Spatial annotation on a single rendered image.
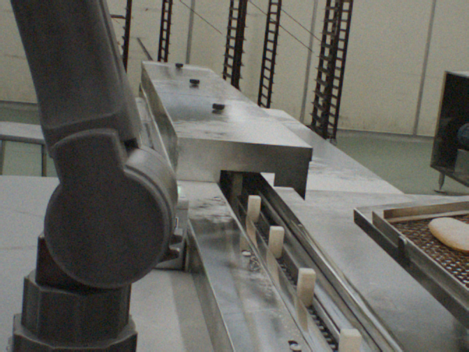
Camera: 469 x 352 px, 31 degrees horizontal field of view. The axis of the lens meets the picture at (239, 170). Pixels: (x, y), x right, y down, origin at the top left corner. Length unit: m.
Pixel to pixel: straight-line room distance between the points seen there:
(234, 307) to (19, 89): 7.09
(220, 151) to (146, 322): 0.42
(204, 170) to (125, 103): 0.58
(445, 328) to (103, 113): 0.42
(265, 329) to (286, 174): 0.52
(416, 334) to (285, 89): 7.09
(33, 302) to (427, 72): 7.70
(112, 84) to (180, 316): 0.29
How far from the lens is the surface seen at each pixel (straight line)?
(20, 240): 0.96
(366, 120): 8.07
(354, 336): 0.63
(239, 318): 0.66
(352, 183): 1.47
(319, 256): 0.84
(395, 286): 0.92
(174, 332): 0.73
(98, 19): 0.54
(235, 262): 0.79
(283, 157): 1.13
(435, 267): 0.74
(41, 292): 0.57
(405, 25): 8.10
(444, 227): 0.84
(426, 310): 0.87
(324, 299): 0.76
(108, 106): 0.54
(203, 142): 1.11
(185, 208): 0.87
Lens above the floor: 1.09
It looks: 11 degrees down
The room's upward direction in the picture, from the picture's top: 6 degrees clockwise
